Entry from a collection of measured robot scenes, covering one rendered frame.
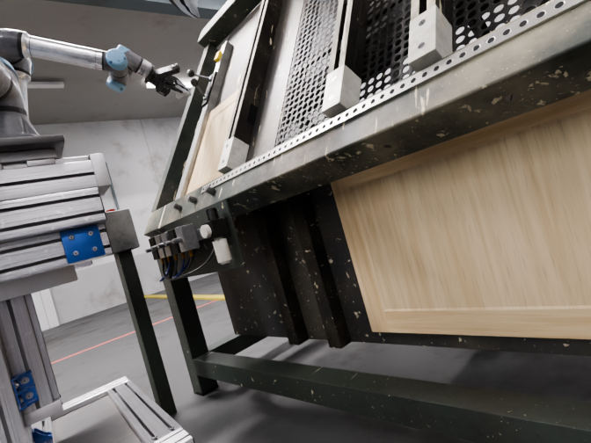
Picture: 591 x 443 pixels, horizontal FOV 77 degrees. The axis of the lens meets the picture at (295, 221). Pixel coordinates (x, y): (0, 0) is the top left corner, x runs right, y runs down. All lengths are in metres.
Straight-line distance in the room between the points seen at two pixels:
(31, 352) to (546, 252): 1.36
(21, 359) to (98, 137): 8.00
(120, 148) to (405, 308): 8.37
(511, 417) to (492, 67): 0.67
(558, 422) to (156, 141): 9.03
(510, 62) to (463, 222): 0.44
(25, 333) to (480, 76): 1.29
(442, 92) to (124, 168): 8.48
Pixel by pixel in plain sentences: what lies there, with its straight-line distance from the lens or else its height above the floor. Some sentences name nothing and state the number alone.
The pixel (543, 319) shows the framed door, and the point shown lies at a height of 0.30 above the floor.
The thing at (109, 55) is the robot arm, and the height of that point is 1.50.
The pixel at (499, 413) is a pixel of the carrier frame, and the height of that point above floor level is 0.18.
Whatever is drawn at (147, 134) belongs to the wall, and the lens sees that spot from 9.38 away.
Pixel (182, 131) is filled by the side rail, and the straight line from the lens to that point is 2.10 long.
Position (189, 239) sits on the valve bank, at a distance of 1.35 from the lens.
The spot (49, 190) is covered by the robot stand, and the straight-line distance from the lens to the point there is 1.10.
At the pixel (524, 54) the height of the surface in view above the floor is 0.83.
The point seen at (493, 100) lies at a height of 0.78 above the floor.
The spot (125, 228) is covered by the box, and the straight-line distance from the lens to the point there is 1.78.
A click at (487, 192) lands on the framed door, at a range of 1.01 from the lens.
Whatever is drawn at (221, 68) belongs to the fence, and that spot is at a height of 1.54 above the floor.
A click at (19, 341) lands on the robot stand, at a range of 1.34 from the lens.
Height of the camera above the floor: 0.67
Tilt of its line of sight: level
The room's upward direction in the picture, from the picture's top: 16 degrees counter-clockwise
